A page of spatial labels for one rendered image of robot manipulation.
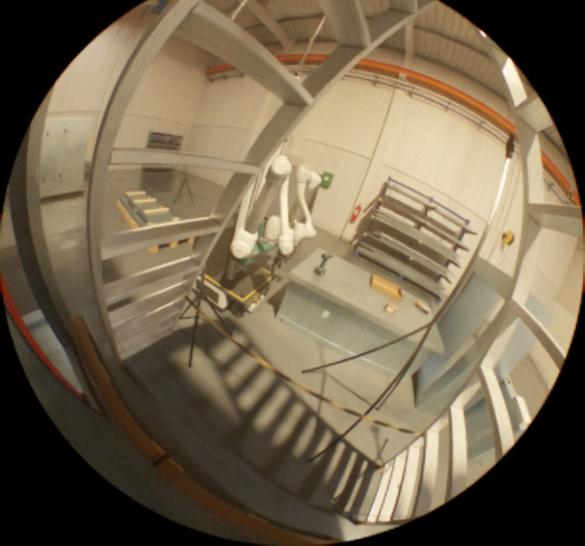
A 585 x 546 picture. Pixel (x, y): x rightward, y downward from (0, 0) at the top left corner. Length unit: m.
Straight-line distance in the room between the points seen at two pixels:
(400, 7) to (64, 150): 6.42
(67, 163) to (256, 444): 6.60
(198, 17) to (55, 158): 6.23
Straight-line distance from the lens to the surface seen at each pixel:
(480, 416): 2.72
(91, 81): 11.12
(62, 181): 6.50
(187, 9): 0.30
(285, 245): 1.32
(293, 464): 1.57
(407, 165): 6.47
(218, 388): 1.60
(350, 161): 6.52
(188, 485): 1.34
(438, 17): 7.64
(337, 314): 1.85
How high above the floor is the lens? 1.49
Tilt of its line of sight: 23 degrees down
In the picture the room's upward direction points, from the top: 20 degrees clockwise
